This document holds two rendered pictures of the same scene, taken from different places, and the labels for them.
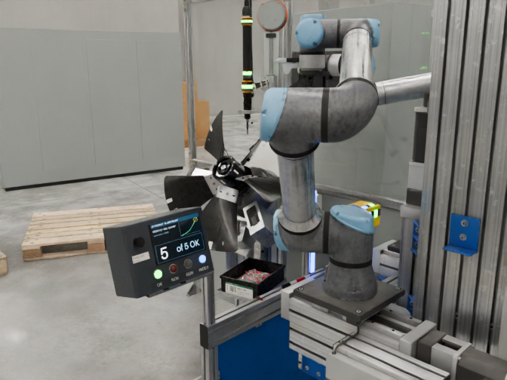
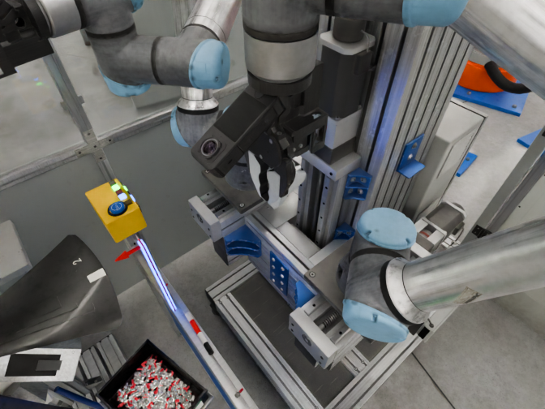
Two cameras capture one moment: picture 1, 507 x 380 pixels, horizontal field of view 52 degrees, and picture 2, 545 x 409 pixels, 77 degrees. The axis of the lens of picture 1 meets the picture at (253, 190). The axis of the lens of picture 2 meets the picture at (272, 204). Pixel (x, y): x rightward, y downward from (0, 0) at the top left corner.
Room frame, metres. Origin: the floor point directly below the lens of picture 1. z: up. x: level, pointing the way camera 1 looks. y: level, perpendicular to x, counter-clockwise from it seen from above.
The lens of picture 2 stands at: (1.53, 0.19, 1.81)
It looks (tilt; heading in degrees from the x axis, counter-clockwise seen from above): 49 degrees down; 275
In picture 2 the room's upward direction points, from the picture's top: straight up
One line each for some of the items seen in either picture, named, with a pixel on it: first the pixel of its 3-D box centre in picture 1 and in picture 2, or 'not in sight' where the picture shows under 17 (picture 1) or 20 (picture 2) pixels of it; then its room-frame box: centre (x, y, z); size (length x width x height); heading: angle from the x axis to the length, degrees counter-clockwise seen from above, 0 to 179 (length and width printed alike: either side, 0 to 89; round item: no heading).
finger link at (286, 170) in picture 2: not in sight; (279, 168); (1.55, -0.14, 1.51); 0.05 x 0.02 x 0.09; 135
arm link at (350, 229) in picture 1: (348, 231); (381, 243); (1.34, -0.26, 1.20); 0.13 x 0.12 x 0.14; 79
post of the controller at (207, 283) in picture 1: (207, 294); not in sight; (1.47, 0.14, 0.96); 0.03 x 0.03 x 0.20; 45
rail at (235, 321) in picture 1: (296, 292); (197, 337); (1.78, -0.16, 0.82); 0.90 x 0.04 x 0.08; 135
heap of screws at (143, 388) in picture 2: (253, 282); (156, 398); (1.84, 0.00, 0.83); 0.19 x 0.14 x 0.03; 150
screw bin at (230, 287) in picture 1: (253, 278); (155, 395); (1.84, 0.00, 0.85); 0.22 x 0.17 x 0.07; 150
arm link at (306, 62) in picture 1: (312, 62); (278, 48); (1.56, -0.17, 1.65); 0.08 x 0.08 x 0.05
